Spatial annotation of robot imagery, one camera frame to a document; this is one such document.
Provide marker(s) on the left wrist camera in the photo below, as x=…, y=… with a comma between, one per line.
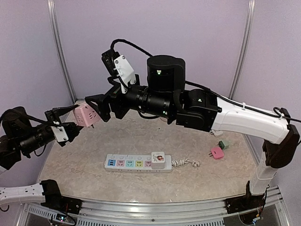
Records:
x=59, y=132

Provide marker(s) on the left aluminium frame post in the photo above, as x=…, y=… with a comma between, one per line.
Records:
x=59, y=49

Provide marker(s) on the front aluminium rail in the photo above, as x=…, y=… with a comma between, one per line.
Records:
x=197, y=213

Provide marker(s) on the aluminium frame post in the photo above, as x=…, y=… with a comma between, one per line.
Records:
x=243, y=48
x=59, y=49

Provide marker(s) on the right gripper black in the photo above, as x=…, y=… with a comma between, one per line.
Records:
x=113, y=97

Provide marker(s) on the white flat plug adapter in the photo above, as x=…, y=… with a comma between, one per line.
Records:
x=216, y=133

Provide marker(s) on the right aluminium frame post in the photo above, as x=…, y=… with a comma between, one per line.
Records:
x=243, y=48

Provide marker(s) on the pink flat plug adapter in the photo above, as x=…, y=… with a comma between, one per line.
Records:
x=216, y=153

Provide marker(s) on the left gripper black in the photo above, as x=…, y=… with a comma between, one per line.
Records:
x=62, y=111

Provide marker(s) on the pink cube socket adapter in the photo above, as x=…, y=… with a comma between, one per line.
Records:
x=85, y=115

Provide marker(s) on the white cube socket adapter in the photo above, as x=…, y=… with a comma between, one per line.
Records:
x=158, y=160

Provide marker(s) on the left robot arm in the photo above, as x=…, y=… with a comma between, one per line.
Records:
x=24, y=134

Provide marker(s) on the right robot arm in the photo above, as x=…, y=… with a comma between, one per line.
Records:
x=201, y=109

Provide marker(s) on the green plug adapter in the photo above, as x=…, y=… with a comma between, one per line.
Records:
x=224, y=144

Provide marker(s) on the white multicolour power strip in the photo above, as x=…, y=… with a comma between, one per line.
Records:
x=135, y=163

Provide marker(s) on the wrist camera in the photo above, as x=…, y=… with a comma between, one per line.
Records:
x=119, y=68
x=59, y=132

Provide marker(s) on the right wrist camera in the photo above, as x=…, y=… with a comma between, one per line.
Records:
x=119, y=68

